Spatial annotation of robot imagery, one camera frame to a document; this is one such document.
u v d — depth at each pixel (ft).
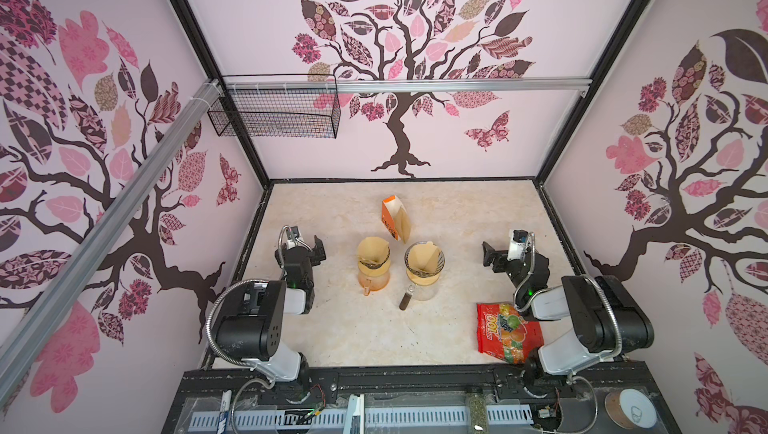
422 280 2.67
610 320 1.44
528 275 2.30
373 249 2.86
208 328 1.40
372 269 2.80
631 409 2.16
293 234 2.58
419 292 2.94
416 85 3.08
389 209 3.39
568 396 2.38
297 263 2.28
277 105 3.11
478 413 2.20
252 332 1.47
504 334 2.59
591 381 2.47
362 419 2.20
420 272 2.66
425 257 2.62
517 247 2.62
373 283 2.96
